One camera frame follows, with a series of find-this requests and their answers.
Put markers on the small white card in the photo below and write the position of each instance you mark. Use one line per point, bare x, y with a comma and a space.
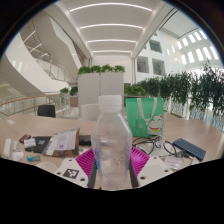
30, 143

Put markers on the small planter box with plants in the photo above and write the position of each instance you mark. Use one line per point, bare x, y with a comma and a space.
73, 93

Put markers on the flat black pad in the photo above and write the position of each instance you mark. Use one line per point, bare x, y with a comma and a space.
41, 146

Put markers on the ceiling light strips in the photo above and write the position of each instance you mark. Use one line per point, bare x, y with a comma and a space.
111, 26

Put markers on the black chair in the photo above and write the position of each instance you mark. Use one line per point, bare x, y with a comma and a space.
46, 111

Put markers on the white flat packet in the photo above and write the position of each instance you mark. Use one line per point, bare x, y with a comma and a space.
174, 162

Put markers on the white paper sheet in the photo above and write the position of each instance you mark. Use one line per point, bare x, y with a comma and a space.
11, 122

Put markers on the teal marker pen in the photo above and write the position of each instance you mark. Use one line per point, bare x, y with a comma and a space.
33, 158

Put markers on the row of green hedge plants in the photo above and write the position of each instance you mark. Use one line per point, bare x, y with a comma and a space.
186, 90

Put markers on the white chair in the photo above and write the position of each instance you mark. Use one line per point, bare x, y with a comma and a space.
90, 112

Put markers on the small black block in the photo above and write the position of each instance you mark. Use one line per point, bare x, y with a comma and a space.
85, 140

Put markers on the white rounded plastic case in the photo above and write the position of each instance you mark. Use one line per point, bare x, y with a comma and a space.
17, 155

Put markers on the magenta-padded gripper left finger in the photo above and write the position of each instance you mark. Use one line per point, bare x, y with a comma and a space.
70, 171

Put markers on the white cabinet topped with plants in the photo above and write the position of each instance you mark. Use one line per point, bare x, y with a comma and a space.
96, 86

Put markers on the clear plastic water bottle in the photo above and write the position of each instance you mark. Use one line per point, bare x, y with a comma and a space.
111, 146

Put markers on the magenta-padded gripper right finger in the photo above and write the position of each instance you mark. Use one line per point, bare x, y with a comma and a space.
153, 171

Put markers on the red and black small box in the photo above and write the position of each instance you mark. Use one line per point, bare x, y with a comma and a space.
24, 138

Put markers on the brown booklet with white papers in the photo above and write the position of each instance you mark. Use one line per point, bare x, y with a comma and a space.
63, 143

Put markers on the green tote bag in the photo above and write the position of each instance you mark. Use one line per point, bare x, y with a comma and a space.
143, 116

